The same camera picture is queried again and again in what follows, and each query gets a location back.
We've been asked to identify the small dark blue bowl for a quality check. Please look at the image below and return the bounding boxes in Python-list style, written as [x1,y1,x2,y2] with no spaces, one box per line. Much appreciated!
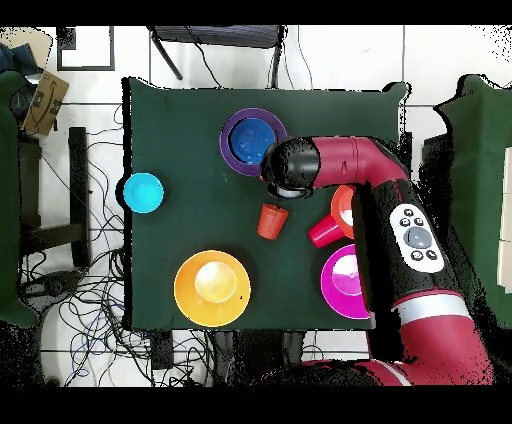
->
[227,117,278,166]

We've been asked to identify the dark blue fabric bag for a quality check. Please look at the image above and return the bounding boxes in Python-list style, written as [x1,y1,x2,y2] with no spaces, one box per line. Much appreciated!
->
[0,42,43,77]

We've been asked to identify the black folding chair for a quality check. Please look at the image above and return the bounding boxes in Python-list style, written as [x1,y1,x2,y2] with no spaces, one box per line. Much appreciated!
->
[146,25,288,90]

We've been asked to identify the tangle of black cables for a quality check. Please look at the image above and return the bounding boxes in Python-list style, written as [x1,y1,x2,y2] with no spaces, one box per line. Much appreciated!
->
[19,103,211,387]

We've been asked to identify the black square frame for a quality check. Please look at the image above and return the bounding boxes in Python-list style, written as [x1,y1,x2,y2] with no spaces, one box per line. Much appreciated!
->
[56,25,116,72]

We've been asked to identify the black power strip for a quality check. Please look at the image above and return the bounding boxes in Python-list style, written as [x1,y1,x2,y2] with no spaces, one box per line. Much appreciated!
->
[150,329,174,371]

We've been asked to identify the beige board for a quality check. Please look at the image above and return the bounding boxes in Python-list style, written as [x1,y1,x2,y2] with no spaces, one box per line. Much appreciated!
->
[0,26,54,70]

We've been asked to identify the purple bowl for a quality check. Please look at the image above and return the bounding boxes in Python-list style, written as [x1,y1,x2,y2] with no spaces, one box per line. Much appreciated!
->
[218,107,289,178]

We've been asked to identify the large pink bowl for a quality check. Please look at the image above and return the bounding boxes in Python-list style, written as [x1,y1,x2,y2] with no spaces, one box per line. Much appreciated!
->
[320,243,372,320]

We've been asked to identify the orange cup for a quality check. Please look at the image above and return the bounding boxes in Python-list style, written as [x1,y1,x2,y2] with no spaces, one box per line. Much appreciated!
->
[256,203,290,241]

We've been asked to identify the white box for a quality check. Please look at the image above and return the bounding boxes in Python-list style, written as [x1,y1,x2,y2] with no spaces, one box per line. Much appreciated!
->
[496,146,512,295]

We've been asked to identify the green cloth covered table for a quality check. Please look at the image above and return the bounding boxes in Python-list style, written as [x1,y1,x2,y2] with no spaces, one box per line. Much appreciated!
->
[433,73,512,331]
[0,70,41,329]

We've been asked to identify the black H-shaped stand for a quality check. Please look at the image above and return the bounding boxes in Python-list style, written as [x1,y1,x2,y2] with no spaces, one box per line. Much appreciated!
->
[18,126,92,270]
[399,131,453,209]

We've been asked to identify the large yellow bowl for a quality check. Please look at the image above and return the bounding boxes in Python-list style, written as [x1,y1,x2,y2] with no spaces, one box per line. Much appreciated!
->
[173,249,252,328]

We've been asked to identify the small cyan ribbed bowl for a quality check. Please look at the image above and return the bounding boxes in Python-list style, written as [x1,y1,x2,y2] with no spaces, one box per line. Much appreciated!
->
[122,172,165,214]

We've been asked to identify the orange bowl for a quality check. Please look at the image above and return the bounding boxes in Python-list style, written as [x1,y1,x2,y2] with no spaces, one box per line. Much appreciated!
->
[330,184,357,240]

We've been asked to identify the red cup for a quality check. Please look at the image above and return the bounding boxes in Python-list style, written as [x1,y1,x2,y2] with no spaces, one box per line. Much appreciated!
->
[307,213,346,249]

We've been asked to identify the cardboard box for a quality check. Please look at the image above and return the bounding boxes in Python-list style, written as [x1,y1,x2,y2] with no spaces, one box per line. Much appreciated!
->
[22,70,70,138]

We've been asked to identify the dark green tablecloth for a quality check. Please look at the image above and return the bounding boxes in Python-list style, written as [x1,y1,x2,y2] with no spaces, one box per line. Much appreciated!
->
[121,76,413,333]

